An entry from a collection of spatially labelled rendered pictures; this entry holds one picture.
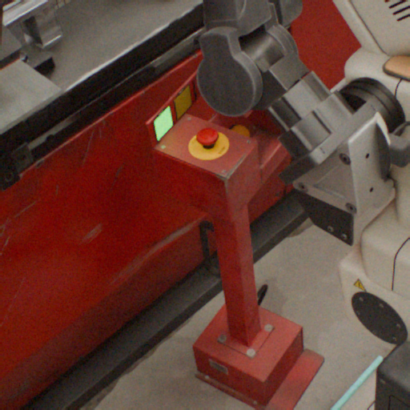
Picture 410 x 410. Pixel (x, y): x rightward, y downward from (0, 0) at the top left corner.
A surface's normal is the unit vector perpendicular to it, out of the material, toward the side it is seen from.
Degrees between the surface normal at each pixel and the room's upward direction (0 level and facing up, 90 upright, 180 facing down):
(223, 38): 76
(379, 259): 90
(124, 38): 0
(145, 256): 95
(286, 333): 3
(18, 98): 0
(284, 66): 40
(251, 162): 90
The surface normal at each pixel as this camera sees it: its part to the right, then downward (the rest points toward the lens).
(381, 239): -0.46, -0.43
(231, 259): -0.55, 0.66
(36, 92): -0.11, -0.66
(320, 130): -0.09, 0.11
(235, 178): 0.83, 0.35
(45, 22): 0.68, 0.49
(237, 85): -0.54, 0.49
